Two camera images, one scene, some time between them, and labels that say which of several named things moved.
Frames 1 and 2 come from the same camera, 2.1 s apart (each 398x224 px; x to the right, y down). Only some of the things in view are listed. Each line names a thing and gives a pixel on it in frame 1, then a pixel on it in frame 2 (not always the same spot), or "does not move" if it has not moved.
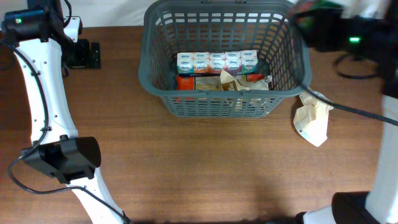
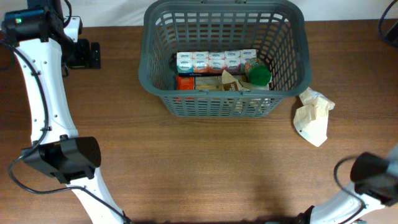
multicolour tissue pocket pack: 201,63 does not move
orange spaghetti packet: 187,83 to 199,83
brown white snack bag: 226,81 does not move
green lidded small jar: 318,15 to 259,74
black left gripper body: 81,55 does not move
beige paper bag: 311,118 does not move
